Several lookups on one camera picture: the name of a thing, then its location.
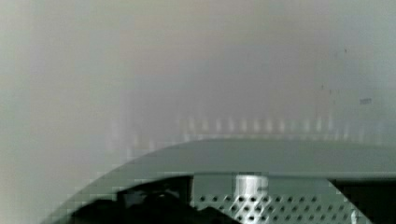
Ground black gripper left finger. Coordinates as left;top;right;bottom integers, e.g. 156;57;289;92
71;176;241;224

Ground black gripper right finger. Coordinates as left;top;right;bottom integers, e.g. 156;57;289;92
330;178;396;224

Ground mint green oval strainer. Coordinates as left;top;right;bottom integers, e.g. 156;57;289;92
41;139;395;224

